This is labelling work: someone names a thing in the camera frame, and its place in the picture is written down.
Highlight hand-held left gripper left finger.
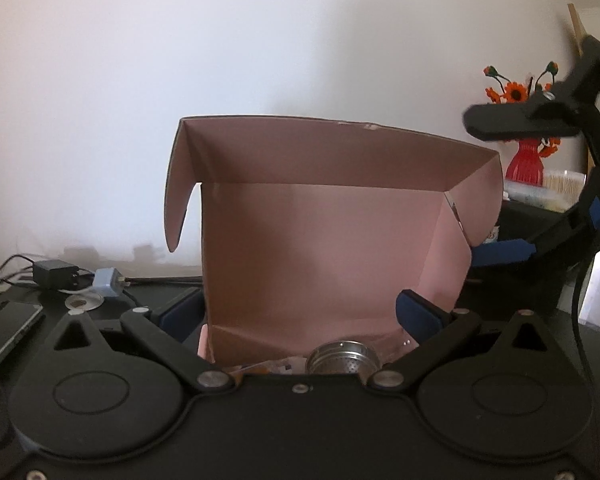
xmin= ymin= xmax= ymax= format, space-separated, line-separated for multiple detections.
xmin=44 ymin=287 xmax=232 ymax=394

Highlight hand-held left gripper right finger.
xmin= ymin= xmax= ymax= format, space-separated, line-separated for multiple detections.
xmin=369 ymin=289 xmax=558 ymax=394

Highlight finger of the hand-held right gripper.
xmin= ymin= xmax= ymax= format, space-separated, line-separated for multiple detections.
xmin=462 ymin=87 xmax=581 ymax=142
xmin=472 ymin=195 xmax=600 ymax=268

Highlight round metal strainer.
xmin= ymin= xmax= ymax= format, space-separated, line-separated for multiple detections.
xmin=305 ymin=341 xmax=383 ymax=377

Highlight pink cardboard box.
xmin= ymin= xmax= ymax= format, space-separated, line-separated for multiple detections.
xmin=161 ymin=116 xmax=505 ymax=376

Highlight black desktop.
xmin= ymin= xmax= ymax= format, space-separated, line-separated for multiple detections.
xmin=0 ymin=280 xmax=600 ymax=480

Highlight orange artificial flowers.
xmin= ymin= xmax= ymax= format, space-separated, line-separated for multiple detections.
xmin=482 ymin=61 xmax=563 ymax=158

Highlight red vase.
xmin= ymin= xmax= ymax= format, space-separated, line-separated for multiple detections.
xmin=504 ymin=137 xmax=546 ymax=183

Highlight clear plastic tray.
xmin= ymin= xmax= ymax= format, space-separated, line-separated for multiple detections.
xmin=502 ymin=182 xmax=581 ymax=211

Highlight cotton swab box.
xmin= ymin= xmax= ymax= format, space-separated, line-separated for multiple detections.
xmin=542 ymin=170 xmax=588 ymax=196

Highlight light blue power adapter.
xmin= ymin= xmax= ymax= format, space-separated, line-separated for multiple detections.
xmin=94 ymin=267 xmax=131 ymax=300

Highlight black power adapter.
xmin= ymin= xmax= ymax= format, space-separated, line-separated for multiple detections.
xmin=32 ymin=259 xmax=79 ymax=291

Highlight black smartphone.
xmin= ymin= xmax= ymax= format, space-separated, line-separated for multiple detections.
xmin=0 ymin=300 xmax=46 ymax=386

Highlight tangle of cables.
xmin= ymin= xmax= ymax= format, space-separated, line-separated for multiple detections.
xmin=0 ymin=252 xmax=36 ymax=301

